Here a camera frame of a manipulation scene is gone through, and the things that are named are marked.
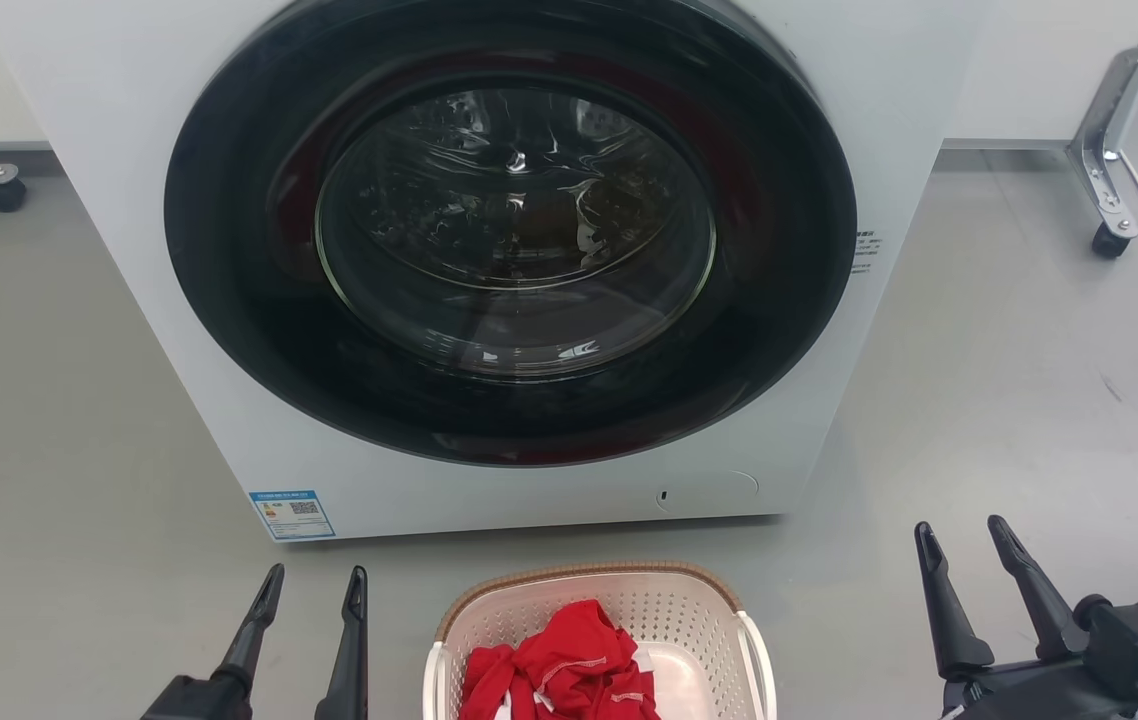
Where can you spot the white front-load washing machine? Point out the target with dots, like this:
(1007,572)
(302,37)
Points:
(109,200)

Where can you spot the red garment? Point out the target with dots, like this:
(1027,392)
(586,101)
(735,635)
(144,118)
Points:
(569,660)

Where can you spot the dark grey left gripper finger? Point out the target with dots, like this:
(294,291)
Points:
(249,640)
(349,660)

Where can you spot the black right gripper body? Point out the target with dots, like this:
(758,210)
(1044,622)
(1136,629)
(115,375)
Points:
(1029,695)

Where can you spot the small printed text label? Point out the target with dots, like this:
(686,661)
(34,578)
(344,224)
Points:
(866,251)

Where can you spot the round black washer door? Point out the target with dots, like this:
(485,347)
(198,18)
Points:
(239,250)

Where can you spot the white perforated laundry basket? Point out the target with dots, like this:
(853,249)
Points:
(689,620)

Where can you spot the long grey metal frame leg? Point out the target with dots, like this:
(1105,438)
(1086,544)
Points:
(1104,140)

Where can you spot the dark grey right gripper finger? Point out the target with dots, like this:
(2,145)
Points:
(1044,615)
(954,630)

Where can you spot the blue energy label sticker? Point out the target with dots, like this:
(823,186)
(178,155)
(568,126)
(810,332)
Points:
(292,514)

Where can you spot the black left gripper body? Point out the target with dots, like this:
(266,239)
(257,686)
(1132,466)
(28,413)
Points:
(194,700)

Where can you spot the black caster wheel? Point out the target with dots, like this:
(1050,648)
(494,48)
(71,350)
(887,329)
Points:
(1110,241)
(2,195)

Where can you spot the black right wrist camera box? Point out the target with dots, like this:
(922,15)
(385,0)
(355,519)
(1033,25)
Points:
(1134,640)

